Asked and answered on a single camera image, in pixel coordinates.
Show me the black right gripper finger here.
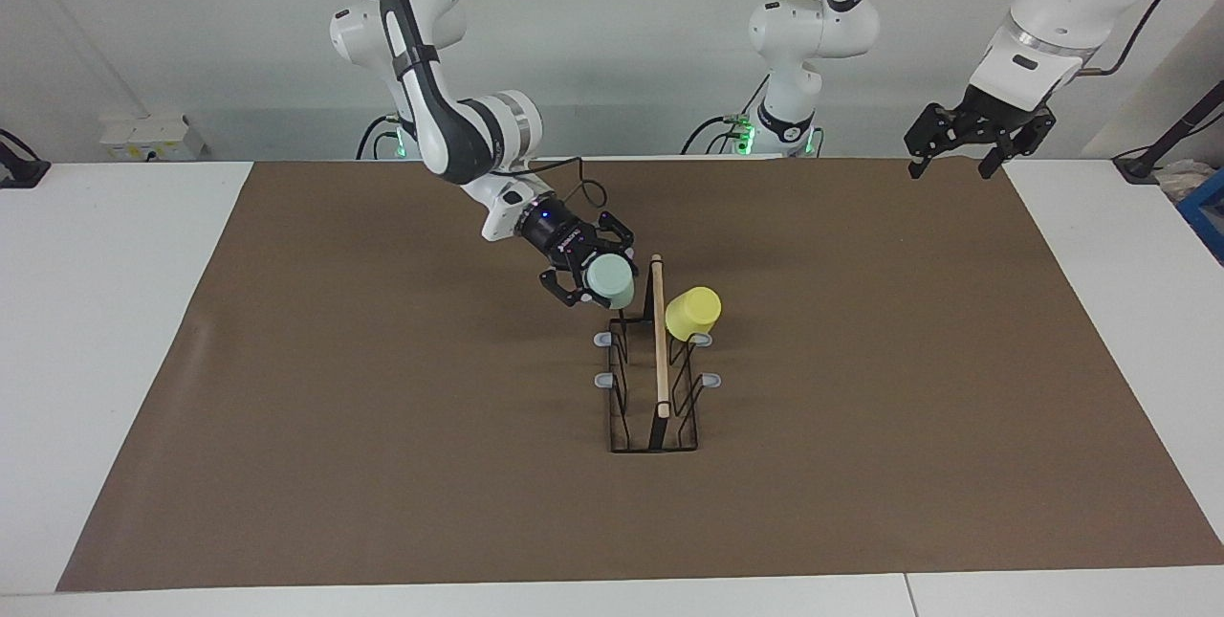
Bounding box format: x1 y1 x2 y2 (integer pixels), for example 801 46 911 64
583 211 639 274
540 263 613 308

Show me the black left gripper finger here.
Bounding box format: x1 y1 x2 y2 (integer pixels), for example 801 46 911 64
977 115 1057 180
905 102 969 180

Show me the pale green plastic cup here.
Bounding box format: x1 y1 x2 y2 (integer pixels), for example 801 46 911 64
584 254 637 310

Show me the yellow plastic cup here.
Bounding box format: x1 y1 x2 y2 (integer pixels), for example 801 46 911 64
666 287 722 342

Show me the black stand pole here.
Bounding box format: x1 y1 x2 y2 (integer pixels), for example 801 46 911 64
1114 81 1224 183

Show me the white crumpled plastic bag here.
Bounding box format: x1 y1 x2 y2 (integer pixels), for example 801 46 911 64
1157 160 1213 202

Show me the blue box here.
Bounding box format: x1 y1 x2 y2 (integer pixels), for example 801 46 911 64
1178 167 1224 264

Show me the brown table mat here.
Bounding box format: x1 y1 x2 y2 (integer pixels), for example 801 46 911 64
55 158 1224 592

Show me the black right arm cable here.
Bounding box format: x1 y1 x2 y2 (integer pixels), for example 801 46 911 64
306 0 609 211

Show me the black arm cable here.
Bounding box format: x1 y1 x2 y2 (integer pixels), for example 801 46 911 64
865 0 1208 78
306 0 609 211

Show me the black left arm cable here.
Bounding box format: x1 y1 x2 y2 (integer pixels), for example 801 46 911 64
865 0 1208 78

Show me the black wire cup rack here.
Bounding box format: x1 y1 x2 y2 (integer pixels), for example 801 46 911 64
595 253 723 453

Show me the black left base cable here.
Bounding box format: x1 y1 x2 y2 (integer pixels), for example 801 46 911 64
681 115 756 157

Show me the black base cable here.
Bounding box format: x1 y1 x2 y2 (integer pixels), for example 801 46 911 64
681 115 756 157
356 113 403 161

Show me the black right base cable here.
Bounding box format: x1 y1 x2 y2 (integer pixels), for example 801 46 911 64
356 113 403 161

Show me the black clamp mount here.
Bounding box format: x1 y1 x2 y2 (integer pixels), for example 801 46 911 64
0 129 51 189

